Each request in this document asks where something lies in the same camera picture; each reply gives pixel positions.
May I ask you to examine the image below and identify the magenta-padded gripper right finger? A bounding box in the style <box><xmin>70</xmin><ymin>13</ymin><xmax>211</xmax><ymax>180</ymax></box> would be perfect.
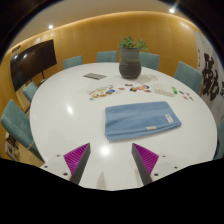
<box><xmin>131</xmin><ymin>142</ymin><xmax>184</xmax><ymax>186</ymax></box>

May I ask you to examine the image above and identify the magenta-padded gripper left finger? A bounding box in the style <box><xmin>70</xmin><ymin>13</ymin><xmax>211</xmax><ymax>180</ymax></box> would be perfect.
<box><xmin>39</xmin><ymin>142</ymin><xmax>92</xmax><ymax>185</ymax></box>

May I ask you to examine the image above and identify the blue terry towel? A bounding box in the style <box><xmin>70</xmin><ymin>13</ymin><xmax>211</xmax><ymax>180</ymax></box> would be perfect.
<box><xmin>104</xmin><ymin>100</ymin><xmax>183</xmax><ymax>142</ymax></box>

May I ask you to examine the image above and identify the white flat box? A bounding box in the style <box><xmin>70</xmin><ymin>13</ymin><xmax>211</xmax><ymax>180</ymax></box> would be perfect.
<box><xmin>153</xmin><ymin>83</ymin><xmax>176</xmax><ymax>98</ymax></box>

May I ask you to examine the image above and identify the cluster of colourful stickers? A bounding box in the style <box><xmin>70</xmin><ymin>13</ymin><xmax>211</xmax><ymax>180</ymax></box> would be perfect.
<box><xmin>87</xmin><ymin>84</ymin><xmax>117</xmax><ymax>101</ymax></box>

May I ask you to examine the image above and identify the grey flat booklet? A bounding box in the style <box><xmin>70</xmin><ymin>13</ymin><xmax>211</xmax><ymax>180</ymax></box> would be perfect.
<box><xmin>82</xmin><ymin>72</ymin><xmax>108</xmax><ymax>81</ymax></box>

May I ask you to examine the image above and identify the group of teal chairs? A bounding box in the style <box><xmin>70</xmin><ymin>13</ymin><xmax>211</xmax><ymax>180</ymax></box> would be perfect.
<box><xmin>0</xmin><ymin>50</ymin><xmax>224</xmax><ymax>163</ymax></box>

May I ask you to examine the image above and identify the green plant in grey pot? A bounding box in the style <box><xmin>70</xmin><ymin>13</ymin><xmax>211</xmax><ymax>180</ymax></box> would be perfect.
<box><xmin>118</xmin><ymin>35</ymin><xmax>149</xmax><ymax>80</ymax></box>

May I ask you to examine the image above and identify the white banner with black calligraphy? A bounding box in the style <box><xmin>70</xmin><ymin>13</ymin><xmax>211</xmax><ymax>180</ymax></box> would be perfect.
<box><xmin>193</xmin><ymin>31</ymin><xmax>224</xmax><ymax>124</ymax></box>

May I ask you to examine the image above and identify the black flat screen television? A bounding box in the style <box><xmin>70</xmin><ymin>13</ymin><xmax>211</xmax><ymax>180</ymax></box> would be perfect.
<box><xmin>9</xmin><ymin>38</ymin><xmax>58</xmax><ymax>93</ymax></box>

